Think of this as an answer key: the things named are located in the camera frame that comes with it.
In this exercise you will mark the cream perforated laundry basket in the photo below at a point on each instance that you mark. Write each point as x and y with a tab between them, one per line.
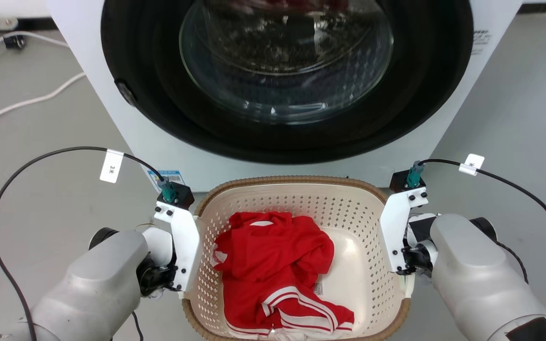
363	265

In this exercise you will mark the red garment with white stripes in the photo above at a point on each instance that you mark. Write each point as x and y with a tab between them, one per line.
273	265

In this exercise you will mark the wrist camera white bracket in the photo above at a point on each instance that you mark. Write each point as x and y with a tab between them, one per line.
185	241
396	227

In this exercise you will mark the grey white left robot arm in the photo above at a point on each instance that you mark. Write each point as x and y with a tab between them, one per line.
97	279

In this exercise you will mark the grey printed washer label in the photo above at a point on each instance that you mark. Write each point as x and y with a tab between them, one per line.
480	41

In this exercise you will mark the black plug on floor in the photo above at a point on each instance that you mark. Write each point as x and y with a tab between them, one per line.
14	41

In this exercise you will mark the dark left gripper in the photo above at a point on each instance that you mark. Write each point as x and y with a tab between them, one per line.
155	275

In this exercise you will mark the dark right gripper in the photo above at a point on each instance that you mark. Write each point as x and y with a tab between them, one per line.
417	259

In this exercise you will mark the black round washer door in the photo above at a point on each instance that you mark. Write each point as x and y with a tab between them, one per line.
168	109

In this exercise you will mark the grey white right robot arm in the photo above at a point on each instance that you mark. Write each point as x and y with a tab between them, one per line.
477	274

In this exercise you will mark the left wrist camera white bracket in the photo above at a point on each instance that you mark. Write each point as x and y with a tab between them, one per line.
185	241

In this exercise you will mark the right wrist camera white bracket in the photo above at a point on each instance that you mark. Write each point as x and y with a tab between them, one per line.
396	227

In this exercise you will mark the blue white washer sticker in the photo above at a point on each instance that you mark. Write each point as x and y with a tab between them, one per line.
174	176

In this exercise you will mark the white front-load washing machine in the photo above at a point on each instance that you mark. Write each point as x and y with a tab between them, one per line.
159	142

